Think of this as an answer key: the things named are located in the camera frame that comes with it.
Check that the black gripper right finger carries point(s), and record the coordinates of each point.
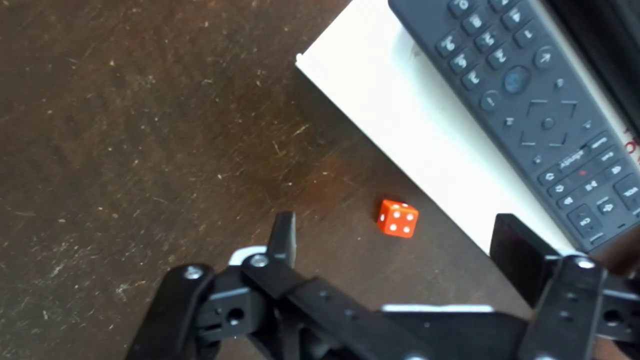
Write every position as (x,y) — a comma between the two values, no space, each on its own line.
(567,307)

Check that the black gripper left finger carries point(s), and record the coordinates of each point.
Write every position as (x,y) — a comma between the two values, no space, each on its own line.
(193,313)

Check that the orange dice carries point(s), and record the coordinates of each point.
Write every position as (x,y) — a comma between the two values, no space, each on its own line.
(398,218)

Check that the grey remote control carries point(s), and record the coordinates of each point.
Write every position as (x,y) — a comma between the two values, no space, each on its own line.
(533,106)

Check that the long black remote control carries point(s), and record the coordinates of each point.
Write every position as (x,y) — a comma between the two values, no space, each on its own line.
(611,46)

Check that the white notepad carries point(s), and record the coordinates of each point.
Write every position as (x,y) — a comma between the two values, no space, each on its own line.
(400,100)

